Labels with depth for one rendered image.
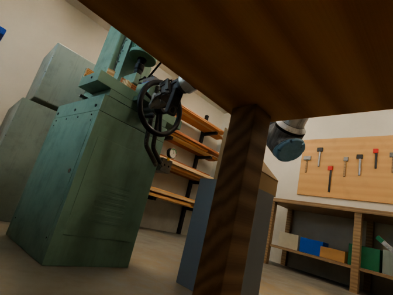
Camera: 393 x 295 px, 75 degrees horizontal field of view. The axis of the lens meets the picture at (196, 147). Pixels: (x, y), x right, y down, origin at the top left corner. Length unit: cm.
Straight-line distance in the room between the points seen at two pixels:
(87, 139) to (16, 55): 273
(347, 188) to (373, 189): 31
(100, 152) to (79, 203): 25
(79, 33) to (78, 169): 318
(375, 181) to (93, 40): 433
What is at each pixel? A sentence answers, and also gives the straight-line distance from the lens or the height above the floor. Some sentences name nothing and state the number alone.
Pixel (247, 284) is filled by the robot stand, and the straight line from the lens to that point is 142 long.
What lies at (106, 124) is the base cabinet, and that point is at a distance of 134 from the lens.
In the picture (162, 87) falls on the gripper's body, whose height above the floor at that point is 83.
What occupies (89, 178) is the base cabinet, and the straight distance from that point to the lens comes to 130.
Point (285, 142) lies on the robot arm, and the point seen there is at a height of 76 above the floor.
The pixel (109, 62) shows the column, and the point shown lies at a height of 114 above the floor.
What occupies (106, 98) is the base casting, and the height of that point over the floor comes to 78.
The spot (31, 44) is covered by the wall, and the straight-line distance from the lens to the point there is 401.
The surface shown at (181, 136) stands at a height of 155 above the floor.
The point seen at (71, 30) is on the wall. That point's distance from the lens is 425.
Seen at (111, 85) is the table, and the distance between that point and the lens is 139.
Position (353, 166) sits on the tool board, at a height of 151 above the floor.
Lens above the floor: 32
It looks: 15 degrees up
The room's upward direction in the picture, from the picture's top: 14 degrees clockwise
